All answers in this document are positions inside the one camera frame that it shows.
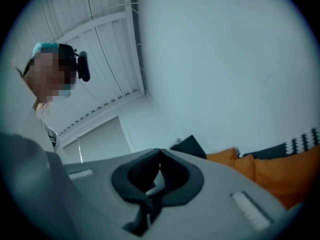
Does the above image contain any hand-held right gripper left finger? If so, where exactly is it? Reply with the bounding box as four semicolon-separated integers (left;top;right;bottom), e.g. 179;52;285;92
110;148;161;205

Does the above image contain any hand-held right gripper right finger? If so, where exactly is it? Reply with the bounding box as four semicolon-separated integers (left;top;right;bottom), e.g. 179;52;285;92
154;148;205;206

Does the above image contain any small orange cushion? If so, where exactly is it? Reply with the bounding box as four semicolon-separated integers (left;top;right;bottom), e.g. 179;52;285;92
205;146;239;169

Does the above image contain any white roller blind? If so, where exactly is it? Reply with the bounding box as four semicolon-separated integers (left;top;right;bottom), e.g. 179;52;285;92
62;115;133;164

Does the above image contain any medium orange cushion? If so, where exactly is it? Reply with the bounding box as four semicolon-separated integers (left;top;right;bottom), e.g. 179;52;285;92
232;153;256;183

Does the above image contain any dark navy cushion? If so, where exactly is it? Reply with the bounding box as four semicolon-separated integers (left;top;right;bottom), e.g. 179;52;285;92
241;141;293;160

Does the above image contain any person's light grey shirt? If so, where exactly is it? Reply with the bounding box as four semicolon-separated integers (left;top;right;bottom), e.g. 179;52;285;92
20;105;66;165

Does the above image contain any large orange cushion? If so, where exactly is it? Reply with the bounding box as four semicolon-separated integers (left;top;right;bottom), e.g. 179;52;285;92
253;145;320;210

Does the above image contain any black white patterned cushion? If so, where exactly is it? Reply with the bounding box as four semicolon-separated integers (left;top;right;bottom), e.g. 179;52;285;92
284;124;320;157

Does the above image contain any person's head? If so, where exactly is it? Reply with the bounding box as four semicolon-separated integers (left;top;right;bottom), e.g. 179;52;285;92
14;41;78;111

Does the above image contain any blue head cover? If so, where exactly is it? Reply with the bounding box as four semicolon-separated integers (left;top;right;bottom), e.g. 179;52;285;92
31;41;60;60

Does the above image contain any black head-mounted camera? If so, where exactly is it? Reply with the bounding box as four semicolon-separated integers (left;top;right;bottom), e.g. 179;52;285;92
58;43;91;83

